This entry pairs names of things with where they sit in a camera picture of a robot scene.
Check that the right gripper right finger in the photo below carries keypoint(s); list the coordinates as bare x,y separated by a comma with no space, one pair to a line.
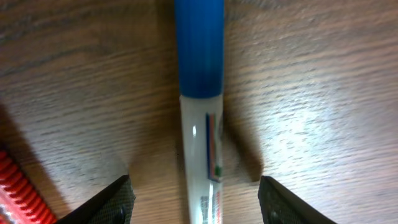
281,206

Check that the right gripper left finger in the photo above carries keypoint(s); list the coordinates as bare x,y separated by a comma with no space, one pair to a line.
113,205

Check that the blue white marker pen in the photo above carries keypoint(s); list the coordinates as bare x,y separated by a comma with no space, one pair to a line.
200,49

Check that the orange utility knife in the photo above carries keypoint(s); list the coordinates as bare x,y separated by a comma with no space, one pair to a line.
20,197

